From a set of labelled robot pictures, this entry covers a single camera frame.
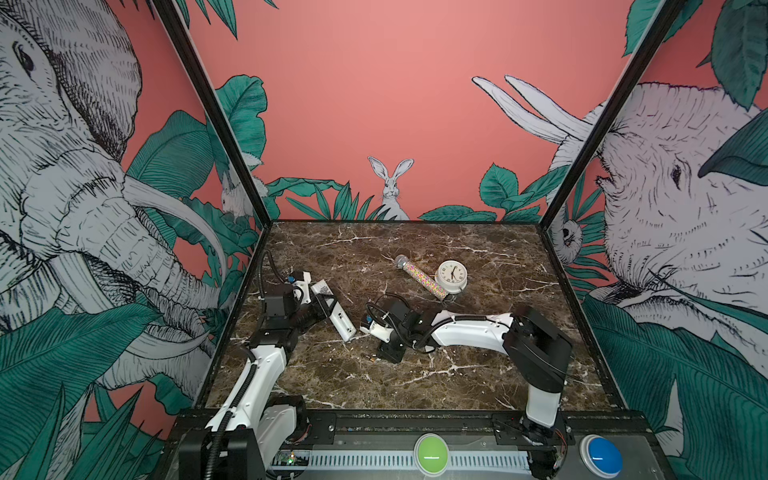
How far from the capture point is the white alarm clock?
1.00 metres

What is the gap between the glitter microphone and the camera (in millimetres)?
1001

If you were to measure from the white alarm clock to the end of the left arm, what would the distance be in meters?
0.41

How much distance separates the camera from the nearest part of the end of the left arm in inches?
26.1
